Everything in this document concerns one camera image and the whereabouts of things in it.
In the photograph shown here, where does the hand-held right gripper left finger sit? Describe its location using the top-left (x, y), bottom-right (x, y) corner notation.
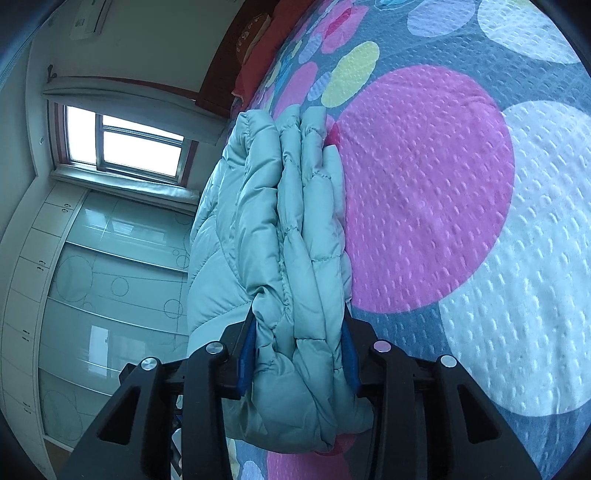
top-left (60, 309), bottom-right (257, 480)

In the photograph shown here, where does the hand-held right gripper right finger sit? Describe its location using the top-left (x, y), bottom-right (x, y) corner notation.
top-left (341, 307), bottom-right (543, 480)

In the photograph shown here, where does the green puffer jacket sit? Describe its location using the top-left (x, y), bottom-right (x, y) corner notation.
top-left (186, 104), bottom-right (376, 455)

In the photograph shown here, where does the glass-door wardrobe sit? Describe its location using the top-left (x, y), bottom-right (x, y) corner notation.
top-left (0, 185), bottom-right (199, 462)

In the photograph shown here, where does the circle-printed bedspread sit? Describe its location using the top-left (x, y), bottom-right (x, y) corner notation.
top-left (226, 0), bottom-right (591, 480)

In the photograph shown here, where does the pale curtain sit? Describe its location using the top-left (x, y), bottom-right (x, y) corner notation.
top-left (50, 167), bottom-right (200, 214)
top-left (43, 76), bottom-right (230, 145)

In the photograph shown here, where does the red pillow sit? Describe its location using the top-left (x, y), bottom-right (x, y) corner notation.
top-left (231, 0), bottom-right (319, 101)

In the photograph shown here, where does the wooden headboard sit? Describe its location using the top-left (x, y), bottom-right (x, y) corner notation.
top-left (196, 0), bottom-right (278, 121)

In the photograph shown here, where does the brown pillow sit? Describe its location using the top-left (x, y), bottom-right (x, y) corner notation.
top-left (233, 14), bottom-right (271, 62)

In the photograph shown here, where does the white air conditioner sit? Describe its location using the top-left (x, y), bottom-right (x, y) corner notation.
top-left (67, 0), bottom-right (116, 40)

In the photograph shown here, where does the window with white frame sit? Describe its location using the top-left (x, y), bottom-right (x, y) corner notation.
top-left (48, 102), bottom-right (199, 190)

